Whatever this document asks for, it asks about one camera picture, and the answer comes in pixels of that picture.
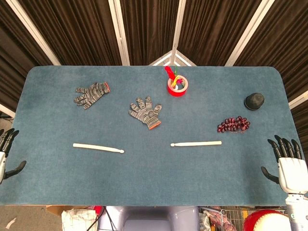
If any brown curtain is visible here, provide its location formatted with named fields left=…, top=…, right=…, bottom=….
left=0, top=0, right=308, bottom=118

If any black cable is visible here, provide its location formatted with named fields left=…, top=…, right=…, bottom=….
left=90, top=206, right=115, bottom=231

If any grey striped knit glove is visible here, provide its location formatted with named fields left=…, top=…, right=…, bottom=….
left=128, top=96, right=162, bottom=131
left=73, top=82, right=111, bottom=110

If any wire basket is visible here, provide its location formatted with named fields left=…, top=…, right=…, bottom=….
left=199, top=206, right=248, bottom=231

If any white partition frame post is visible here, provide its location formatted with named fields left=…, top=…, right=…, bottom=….
left=107, top=0, right=131, bottom=66
left=224, top=0, right=269, bottom=67
left=148, top=0, right=193, bottom=67
left=4, top=0, right=61, bottom=66

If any purple grape bunch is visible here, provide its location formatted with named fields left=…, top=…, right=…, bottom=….
left=217, top=116, right=251, bottom=134

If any red cup with items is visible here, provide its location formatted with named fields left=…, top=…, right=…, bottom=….
left=167, top=74, right=189, bottom=97

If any white paper scrap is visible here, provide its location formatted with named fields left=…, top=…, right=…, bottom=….
left=5, top=217, right=17, bottom=229

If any red and white ball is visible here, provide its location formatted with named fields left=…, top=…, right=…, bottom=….
left=243, top=209, right=301, bottom=231

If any cardboard box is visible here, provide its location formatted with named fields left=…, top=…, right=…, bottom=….
left=45, top=205, right=93, bottom=217

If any white checked cloth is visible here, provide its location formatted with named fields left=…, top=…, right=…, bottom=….
left=61, top=208, right=98, bottom=231

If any red feather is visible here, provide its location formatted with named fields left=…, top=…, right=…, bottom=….
left=164, top=66, right=176, bottom=79

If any blue felt table mat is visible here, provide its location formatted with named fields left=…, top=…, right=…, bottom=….
left=0, top=65, right=302, bottom=207

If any cream wooden drumstick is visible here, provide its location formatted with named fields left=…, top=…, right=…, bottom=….
left=170, top=141, right=222, bottom=148
left=73, top=142, right=125, bottom=154

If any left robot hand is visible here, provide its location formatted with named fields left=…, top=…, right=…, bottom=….
left=0, top=128, right=27, bottom=185

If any lavender robot torso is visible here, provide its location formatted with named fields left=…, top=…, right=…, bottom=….
left=98, top=205, right=200, bottom=231

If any black dome-shaped object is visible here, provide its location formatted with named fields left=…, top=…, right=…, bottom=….
left=244, top=92, right=265, bottom=111

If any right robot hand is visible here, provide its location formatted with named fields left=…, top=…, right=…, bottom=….
left=261, top=134, right=308, bottom=194

